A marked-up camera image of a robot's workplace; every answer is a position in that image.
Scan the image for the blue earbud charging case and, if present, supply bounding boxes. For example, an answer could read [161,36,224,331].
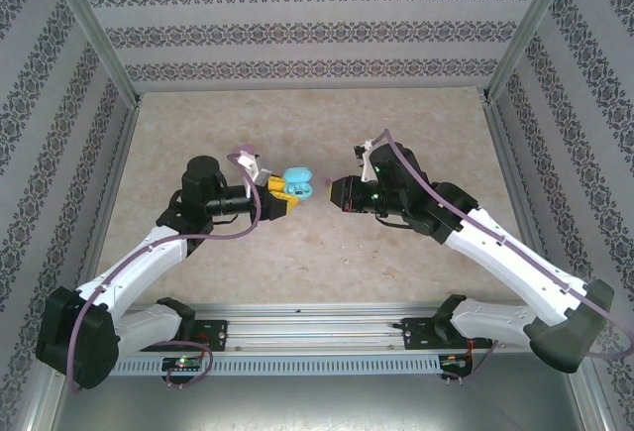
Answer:
[282,165,314,201]

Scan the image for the aluminium extrusion base beam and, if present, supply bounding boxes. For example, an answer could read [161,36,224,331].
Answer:
[116,301,534,356]

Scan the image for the grey metal panel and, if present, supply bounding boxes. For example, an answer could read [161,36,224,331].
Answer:
[49,375,595,431]

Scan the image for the purple cable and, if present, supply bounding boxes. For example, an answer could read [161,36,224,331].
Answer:
[66,145,264,395]
[375,128,634,385]

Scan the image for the aluminium side rail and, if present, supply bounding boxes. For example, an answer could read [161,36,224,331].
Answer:
[482,96,588,293]
[73,95,145,303]

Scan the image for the grey slotted cable duct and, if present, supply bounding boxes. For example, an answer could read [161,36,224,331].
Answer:
[111,355,442,377]

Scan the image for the aluminium frame post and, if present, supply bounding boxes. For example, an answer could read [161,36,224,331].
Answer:
[482,0,581,104]
[40,0,145,105]

